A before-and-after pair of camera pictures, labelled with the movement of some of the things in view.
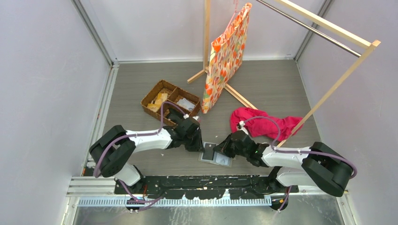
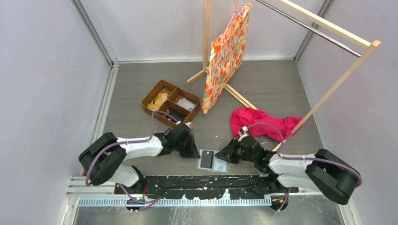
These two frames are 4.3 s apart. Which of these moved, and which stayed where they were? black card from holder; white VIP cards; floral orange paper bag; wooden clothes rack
Moved: black card from holder
Stayed: white VIP cards; wooden clothes rack; floral orange paper bag
